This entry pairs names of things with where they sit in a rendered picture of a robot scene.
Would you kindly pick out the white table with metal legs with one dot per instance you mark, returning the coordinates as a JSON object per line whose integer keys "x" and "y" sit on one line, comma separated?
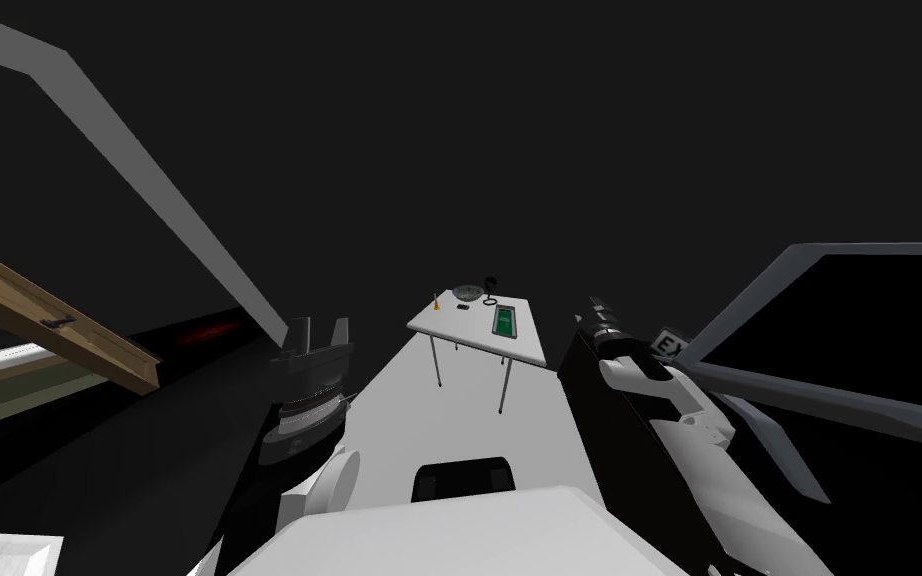
{"x": 469, "y": 332}

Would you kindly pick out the green flat tray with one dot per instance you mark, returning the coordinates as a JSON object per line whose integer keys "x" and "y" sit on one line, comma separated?
{"x": 505, "y": 322}

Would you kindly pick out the grey framed dark window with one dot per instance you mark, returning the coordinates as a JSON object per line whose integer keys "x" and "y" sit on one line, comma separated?
{"x": 853, "y": 328}

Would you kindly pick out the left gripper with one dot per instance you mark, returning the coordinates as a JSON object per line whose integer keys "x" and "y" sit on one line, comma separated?
{"x": 313, "y": 368}

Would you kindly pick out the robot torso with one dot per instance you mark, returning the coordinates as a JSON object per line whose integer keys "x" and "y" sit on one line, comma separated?
{"x": 461, "y": 532}

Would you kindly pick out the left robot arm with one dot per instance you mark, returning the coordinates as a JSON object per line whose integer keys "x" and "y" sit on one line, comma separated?
{"x": 305, "y": 448}

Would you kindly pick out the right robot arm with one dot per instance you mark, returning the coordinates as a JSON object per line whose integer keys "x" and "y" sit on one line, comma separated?
{"x": 717, "y": 464}

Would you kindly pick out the grey round plate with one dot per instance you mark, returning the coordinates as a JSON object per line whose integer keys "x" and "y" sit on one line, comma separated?
{"x": 468, "y": 292}

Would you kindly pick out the white wall sign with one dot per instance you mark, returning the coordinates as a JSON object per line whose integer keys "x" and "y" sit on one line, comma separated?
{"x": 666, "y": 344}

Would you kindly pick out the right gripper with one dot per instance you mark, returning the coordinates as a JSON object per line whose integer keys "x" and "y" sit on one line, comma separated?
{"x": 598, "y": 318}

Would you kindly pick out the brown wooden door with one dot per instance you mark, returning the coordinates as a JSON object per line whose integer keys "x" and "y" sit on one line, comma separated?
{"x": 21, "y": 308}

